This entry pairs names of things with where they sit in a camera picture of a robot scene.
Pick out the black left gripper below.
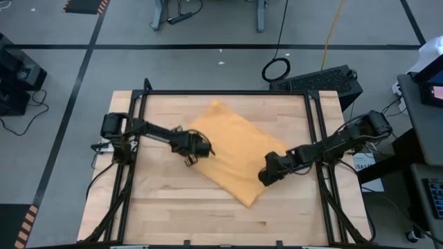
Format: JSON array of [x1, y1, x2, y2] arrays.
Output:
[[172, 129, 216, 167]]

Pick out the yellow waffle-weave towel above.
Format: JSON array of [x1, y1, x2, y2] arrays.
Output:
[[188, 100, 290, 209]]

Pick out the black perforated computer tower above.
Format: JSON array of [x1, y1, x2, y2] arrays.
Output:
[[269, 64, 364, 112]]

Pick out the white paper sheet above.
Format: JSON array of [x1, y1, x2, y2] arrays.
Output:
[[352, 151, 385, 193]]

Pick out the black power strip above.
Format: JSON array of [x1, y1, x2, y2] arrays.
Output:
[[167, 12, 194, 26]]

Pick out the white power strip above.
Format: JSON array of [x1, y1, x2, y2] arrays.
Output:
[[390, 80, 408, 114]]

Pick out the grey table leg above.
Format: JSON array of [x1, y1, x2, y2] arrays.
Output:
[[255, 0, 270, 33], [150, 0, 168, 32]]

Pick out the dark grey monitor desk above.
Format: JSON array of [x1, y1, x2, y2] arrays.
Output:
[[397, 73, 443, 167]]

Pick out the dark grey keyboard desk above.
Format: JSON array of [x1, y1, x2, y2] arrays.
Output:
[[410, 163, 443, 249]]

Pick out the black keyboard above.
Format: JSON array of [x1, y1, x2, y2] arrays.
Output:
[[422, 177, 443, 220]]

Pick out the small black box pink display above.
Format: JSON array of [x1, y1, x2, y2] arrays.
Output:
[[419, 82, 443, 108]]

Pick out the black computer monitor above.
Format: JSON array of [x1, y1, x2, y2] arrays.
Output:
[[413, 55, 443, 87]]

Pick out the black mat orange stripes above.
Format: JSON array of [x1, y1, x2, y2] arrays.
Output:
[[62, 0, 110, 15], [0, 203, 39, 249]]

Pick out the white lined trash bin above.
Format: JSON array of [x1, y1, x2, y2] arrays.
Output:
[[408, 34, 443, 75]]

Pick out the black equipment stand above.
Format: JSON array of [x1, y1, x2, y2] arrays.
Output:
[[0, 33, 48, 117]]

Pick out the black aluminium table frame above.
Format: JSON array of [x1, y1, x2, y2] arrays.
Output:
[[82, 77, 373, 249]]

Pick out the coiled black cable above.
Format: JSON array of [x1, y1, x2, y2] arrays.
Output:
[[261, 0, 291, 84]]

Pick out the black arm base cable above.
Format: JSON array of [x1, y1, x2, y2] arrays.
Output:
[[85, 160, 117, 202]]

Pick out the yellow cable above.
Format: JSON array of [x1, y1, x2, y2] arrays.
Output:
[[320, 0, 345, 72]]

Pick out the black floor cable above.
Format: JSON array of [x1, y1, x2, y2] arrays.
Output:
[[0, 89, 50, 137]]

